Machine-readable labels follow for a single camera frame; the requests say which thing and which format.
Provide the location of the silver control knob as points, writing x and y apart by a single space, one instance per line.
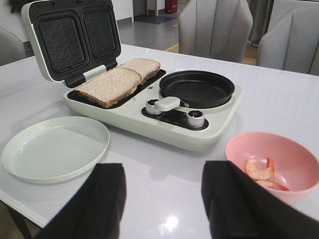
150 107
195 118

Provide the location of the black round frying pan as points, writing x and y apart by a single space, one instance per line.
197 89

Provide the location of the grey chair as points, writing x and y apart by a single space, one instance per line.
216 29
292 44

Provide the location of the left silver control knob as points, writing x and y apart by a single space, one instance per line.
150 107

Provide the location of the cooked shrimp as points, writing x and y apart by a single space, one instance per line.
252 170
273 185

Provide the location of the pink bowl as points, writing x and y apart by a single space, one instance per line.
295 166

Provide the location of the bread slice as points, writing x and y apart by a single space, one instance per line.
147 68
110 87

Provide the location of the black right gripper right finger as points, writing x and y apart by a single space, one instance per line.
238 208

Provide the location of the green breakfast maker lid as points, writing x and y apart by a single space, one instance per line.
73 40

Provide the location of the light green plate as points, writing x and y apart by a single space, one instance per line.
56 150

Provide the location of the red trash bin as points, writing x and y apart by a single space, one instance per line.
170 6

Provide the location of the green breakfast maker base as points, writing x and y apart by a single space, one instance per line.
170 126

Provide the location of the left grey chair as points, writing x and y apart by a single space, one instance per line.
216 29

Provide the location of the right grey chair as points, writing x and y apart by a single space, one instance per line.
292 44

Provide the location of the right silver control knob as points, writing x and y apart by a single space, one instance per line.
195 118

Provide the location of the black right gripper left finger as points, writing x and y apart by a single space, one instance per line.
95 211

